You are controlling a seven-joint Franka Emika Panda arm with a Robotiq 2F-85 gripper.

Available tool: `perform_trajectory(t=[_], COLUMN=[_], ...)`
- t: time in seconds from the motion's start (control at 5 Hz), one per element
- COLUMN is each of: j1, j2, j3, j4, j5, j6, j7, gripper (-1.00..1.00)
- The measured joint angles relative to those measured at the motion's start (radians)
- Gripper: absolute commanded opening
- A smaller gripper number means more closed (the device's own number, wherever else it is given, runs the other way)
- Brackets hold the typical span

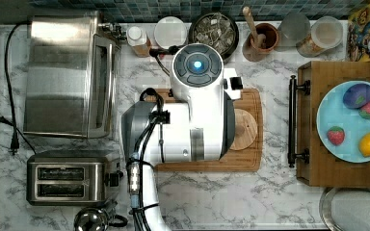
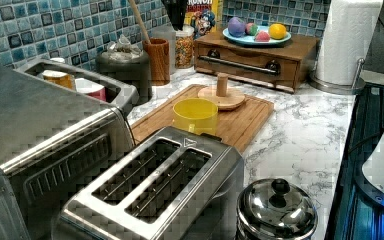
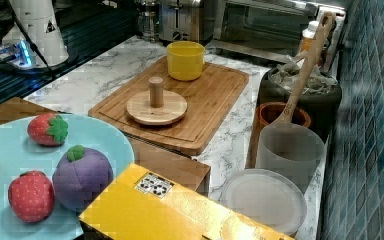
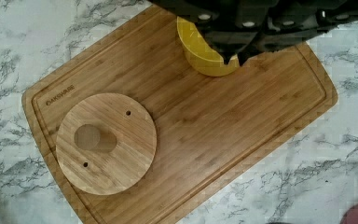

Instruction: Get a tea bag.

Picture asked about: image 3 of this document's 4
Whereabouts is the pile of tea bags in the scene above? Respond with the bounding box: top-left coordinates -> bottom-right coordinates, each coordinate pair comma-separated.
270,62 -> 338,95

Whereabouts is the frosted plastic container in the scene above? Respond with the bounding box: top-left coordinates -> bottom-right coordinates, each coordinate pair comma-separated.
255,123 -> 325,193

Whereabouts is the stainless toaster oven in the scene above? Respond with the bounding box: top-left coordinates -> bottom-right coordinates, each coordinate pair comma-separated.
211,0 -> 347,72

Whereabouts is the black bowl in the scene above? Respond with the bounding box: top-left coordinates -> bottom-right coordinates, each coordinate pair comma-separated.
256,69 -> 342,142

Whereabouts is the purple plush fruit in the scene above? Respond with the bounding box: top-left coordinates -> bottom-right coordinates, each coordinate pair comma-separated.
52,145 -> 114,212

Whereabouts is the yellow cardboard box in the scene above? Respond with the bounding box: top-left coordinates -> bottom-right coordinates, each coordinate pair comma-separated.
79,164 -> 295,240

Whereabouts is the orange bottle with white cap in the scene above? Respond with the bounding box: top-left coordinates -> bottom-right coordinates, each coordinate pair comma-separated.
299,21 -> 319,53

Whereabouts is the light blue plate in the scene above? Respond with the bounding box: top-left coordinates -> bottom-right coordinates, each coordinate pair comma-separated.
0,114 -> 135,240

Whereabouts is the yellow ceramic cup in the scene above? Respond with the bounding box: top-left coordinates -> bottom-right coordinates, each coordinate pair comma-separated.
167,41 -> 205,81

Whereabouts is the glass jar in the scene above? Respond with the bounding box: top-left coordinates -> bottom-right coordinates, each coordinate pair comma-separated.
136,0 -> 160,42

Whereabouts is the bamboo cutting board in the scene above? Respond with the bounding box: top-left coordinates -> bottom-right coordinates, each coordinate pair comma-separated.
88,57 -> 249,155

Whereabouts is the clear plastic lid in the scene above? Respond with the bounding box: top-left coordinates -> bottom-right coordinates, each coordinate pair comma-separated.
220,169 -> 307,235

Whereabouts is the plush strawberry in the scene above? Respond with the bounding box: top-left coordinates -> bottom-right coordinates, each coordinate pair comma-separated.
27,113 -> 68,146
8,170 -> 55,223

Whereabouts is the plush strawberry upper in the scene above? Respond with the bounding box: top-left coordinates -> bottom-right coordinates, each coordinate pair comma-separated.
27,113 -> 68,146

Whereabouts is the black cable on robot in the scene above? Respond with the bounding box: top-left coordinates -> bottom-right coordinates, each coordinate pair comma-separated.
3,0 -> 58,80

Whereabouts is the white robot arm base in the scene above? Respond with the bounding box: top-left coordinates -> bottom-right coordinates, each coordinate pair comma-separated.
2,0 -> 69,70

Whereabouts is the plush strawberry lower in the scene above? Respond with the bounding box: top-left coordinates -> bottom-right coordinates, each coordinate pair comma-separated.
8,170 -> 55,223

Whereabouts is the silver toaster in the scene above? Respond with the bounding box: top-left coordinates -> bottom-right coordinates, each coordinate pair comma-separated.
159,0 -> 217,44

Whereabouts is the wooden spoon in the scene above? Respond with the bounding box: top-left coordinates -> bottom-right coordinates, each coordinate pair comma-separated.
274,12 -> 335,123

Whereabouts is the round wooden lid with knob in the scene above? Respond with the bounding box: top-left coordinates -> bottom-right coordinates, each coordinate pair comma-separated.
126,76 -> 188,126

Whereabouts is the brown wooden cup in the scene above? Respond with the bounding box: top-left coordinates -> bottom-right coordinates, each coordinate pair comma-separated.
245,102 -> 311,169

